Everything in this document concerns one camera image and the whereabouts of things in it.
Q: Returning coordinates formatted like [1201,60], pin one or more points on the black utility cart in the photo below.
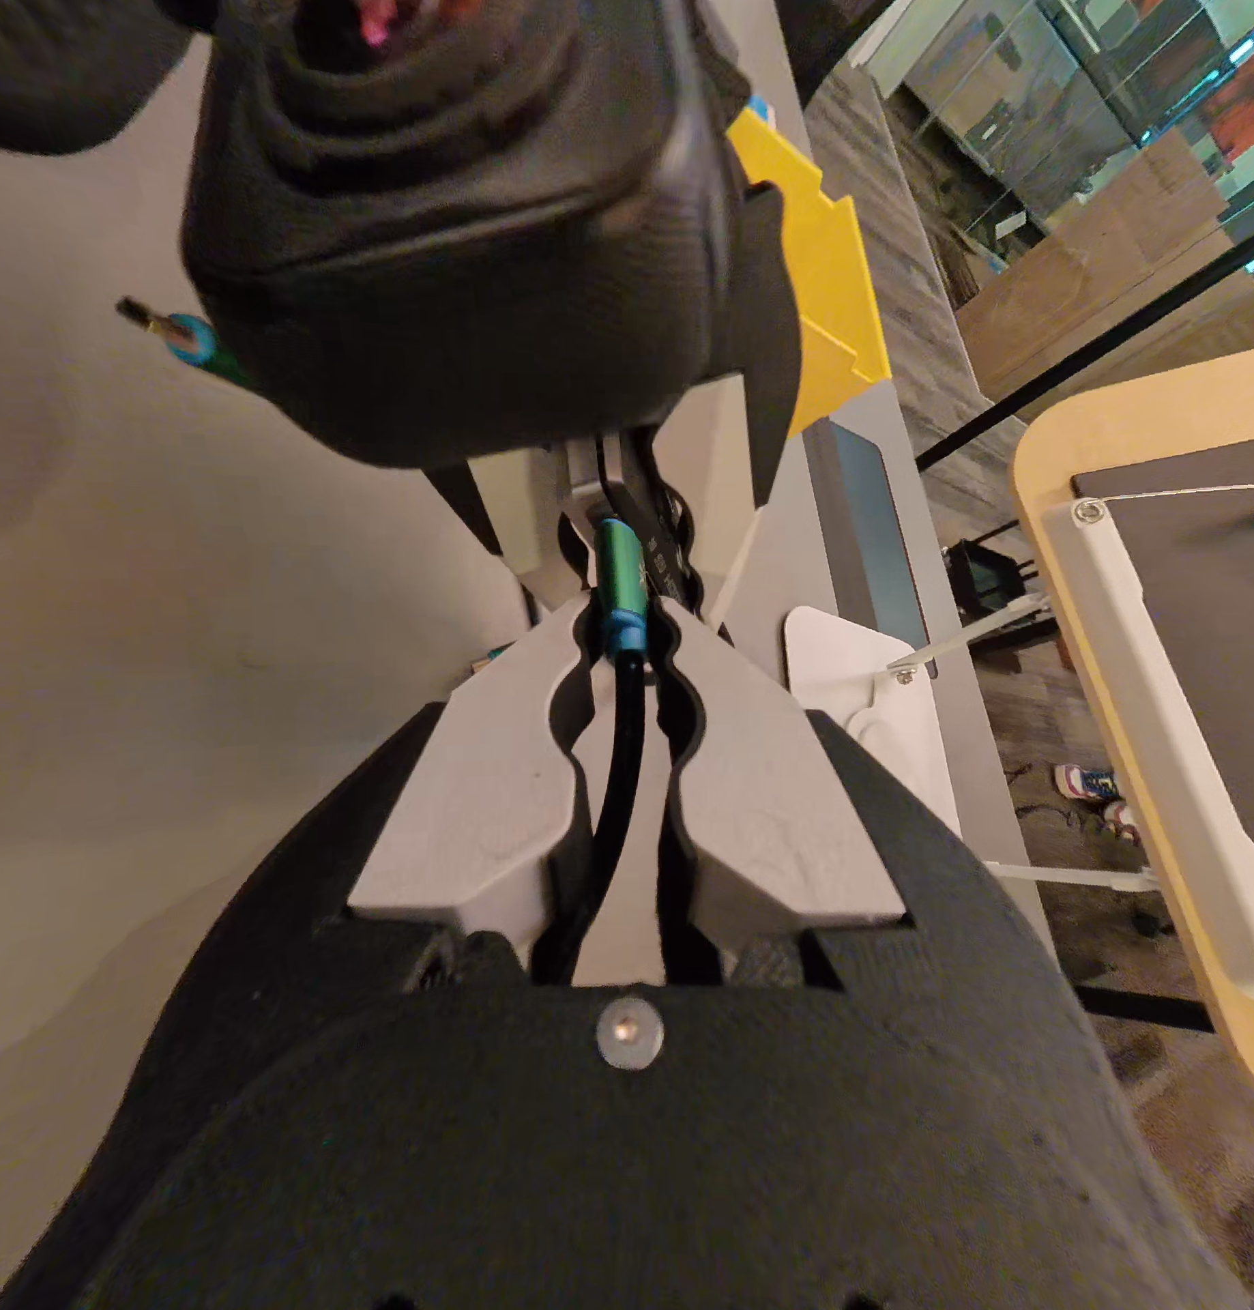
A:
[980,576]

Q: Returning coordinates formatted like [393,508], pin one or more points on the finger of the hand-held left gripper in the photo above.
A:
[723,483]
[530,510]

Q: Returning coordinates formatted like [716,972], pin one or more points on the dark desk mat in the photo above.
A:
[1219,612]

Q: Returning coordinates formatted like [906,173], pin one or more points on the yellow plastic storage bin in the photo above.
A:
[836,304]

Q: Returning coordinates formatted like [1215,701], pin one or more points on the light wooden desk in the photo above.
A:
[1150,424]

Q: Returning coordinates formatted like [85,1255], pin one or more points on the person's left forearm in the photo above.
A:
[64,64]

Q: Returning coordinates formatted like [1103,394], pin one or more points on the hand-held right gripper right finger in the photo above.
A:
[783,807]

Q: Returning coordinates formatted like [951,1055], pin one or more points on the white stand head bar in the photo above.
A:
[1180,736]

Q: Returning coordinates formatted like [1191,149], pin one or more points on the colourful sneaker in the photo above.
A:
[1122,819]
[1089,781]

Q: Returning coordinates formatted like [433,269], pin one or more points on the brown cardboard box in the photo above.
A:
[1079,304]

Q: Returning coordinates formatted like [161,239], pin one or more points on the black pole stand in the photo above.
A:
[959,434]

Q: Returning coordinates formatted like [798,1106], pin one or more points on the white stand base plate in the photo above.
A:
[833,657]

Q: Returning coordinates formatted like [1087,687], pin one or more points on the black hdmi switch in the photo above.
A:
[647,534]

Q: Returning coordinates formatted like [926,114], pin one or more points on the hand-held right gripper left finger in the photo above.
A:
[465,798]

